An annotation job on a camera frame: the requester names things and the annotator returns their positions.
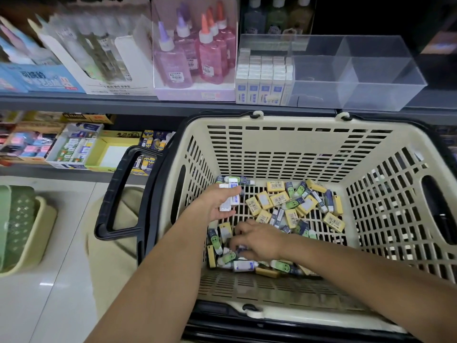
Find person's left hand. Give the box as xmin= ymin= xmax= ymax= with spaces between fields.
xmin=187 ymin=183 xmax=244 ymax=229

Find white eraser display box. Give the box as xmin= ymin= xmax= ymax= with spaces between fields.
xmin=46 ymin=122 xmax=104 ymax=169

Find person's right forearm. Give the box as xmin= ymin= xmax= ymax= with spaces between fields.
xmin=282 ymin=239 xmax=457 ymax=343

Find yellow plastic basket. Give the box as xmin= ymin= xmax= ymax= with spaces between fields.
xmin=0 ymin=196 xmax=58 ymax=278

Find yellow empty display box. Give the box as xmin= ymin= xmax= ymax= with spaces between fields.
xmin=84 ymin=131 xmax=142 ymax=172

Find pink stationery packets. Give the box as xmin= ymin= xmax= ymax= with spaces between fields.
xmin=0 ymin=123 xmax=65 ymax=165

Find pink glue bottle orange cap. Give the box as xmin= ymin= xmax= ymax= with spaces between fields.
xmin=198 ymin=14 xmax=226 ymax=84
xmin=207 ymin=7 xmax=233 ymax=72
xmin=216 ymin=0 xmax=238 ymax=65

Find pile of erasers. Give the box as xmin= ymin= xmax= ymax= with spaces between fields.
xmin=206 ymin=175 xmax=347 ymax=278

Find pink glue bottle purple cap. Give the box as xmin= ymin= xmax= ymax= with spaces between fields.
xmin=153 ymin=21 xmax=194 ymax=89
xmin=175 ymin=7 xmax=202 ymax=76

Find person's right hand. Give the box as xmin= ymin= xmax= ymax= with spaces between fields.
xmin=228 ymin=219 xmax=294 ymax=263

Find pink glue display box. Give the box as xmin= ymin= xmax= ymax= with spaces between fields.
xmin=150 ymin=0 xmax=240 ymax=102

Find person's left forearm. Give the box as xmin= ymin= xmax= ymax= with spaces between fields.
xmin=86 ymin=218 xmax=215 ymax=343

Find beige shopping basket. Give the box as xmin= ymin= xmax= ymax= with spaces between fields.
xmin=94 ymin=111 xmax=457 ymax=343

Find translucent glue bottle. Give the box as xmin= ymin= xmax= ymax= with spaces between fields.
xmin=266 ymin=0 xmax=290 ymax=34
xmin=289 ymin=0 xmax=315 ymax=35
xmin=243 ymin=0 xmax=267 ymax=34

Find grey store shelves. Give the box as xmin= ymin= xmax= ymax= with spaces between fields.
xmin=0 ymin=0 xmax=457 ymax=186

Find row of clear glue bottles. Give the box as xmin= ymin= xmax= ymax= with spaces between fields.
xmin=50 ymin=18 xmax=133 ymax=83

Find rows of white erasers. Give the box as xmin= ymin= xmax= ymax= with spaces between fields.
xmin=236 ymin=55 xmax=296 ymax=106

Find green plastic basket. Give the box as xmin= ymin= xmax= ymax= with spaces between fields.
xmin=0 ymin=184 xmax=37 ymax=272

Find white glue display box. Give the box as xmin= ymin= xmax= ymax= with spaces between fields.
xmin=29 ymin=3 xmax=154 ymax=96

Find dark blue yellow packets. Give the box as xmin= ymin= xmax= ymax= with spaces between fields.
xmin=130 ymin=130 xmax=176 ymax=176

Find clear plastic divider tray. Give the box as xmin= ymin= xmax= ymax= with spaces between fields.
xmin=238 ymin=34 xmax=428 ymax=111

